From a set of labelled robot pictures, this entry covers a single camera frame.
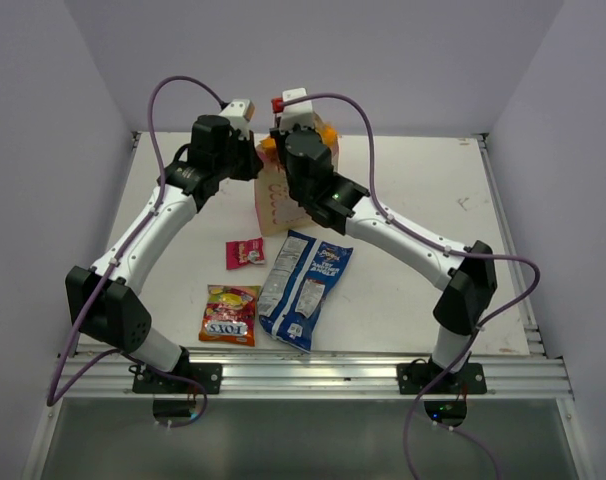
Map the beige Cakes paper bag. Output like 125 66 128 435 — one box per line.
254 137 314 237

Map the orange mango candy bag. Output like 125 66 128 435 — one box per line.
256 114 339 164

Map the blue chips bag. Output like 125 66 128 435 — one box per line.
257 230 353 353

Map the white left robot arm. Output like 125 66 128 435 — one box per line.
65 109 262 393

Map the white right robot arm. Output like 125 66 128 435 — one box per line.
270 127 498 393

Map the Fox's fruit candy bag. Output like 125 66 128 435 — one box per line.
198 285 260 347

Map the small pink snack packet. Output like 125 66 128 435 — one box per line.
225 237 265 270

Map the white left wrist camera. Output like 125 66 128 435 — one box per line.
219 99 255 140

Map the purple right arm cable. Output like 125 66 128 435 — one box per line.
282 91 542 480

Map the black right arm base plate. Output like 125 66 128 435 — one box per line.
396 358 485 396

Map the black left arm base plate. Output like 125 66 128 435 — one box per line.
128 363 223 395

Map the aluminium table edge rail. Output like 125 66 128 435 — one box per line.
47 344 574 401

